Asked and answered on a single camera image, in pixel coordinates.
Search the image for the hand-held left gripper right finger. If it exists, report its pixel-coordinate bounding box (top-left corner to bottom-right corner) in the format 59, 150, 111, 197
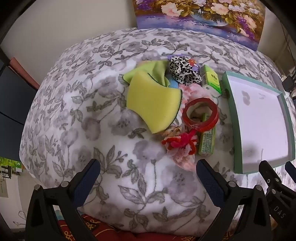
196, 159, 272, 241

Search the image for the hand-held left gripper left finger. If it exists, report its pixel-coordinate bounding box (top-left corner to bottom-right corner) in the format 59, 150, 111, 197
25, 159, 101, 241

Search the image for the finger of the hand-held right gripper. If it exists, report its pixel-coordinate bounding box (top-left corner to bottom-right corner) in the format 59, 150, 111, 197
258, 160, 284, 197
285, 161, 296, 177

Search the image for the green tissue packet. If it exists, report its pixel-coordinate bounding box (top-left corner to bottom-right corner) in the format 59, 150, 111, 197
198, 113, 216, 158
199, 65, 222, 95

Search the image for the green-rimmed white box lid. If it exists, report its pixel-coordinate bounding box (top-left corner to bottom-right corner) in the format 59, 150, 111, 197
221, 71, 296, 175

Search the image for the red tape roll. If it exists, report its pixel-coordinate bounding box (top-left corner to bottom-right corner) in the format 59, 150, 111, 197
181, 97, 219, 131

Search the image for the pink lace cloth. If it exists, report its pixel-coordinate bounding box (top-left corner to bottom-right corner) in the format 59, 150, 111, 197
177, 83, 222, 123

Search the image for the yellow sponge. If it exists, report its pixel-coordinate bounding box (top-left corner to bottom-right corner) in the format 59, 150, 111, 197
126, 71, 183, 134

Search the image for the light blue cloth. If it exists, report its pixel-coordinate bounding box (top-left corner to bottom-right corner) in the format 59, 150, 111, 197
166, 77, 179, 90

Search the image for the leopard print scrunchie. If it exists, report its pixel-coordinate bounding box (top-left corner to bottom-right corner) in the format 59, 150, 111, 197
167, 56, 203, 85

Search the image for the yellow-green cloth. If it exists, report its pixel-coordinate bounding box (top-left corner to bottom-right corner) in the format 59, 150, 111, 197
123, 60, 173, 87

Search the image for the red patterned cushion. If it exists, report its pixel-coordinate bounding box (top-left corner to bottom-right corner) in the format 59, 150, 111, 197
54, 209, 234, 241

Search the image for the grey floral blanket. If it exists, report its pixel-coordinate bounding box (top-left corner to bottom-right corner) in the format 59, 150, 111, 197
20, 27, 296, 238

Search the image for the black charger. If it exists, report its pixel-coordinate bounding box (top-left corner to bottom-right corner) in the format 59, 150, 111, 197
282, 75, 296, 92

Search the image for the dark blue cabinet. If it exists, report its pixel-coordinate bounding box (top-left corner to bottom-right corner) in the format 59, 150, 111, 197
0, 58, 40, 163

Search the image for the floral painting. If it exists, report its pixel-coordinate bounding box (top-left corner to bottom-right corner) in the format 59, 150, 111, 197
132, 0, 266, 51

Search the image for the black cable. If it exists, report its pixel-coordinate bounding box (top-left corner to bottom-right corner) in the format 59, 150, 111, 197
280, 22, 294, 72

